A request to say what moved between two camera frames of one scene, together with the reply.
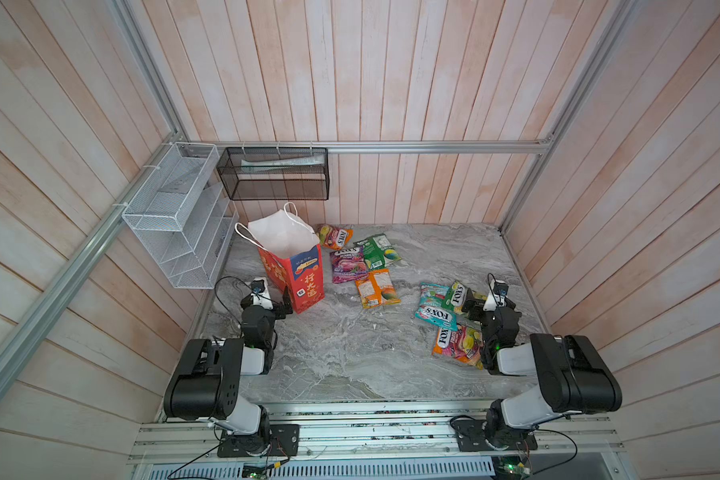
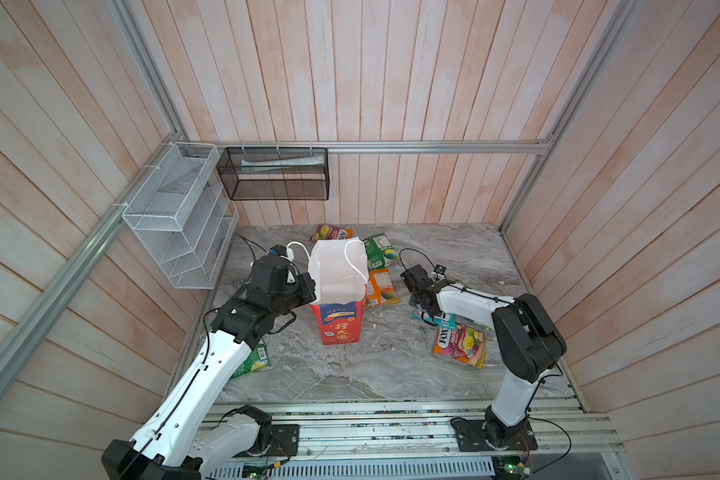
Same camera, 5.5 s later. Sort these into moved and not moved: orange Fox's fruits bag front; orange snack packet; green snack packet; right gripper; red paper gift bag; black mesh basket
Moved: red paper gift bag; right gripper
Not moved: orange Fox's fruits bag front; black mesh basket; green snack packet; orange snack packet
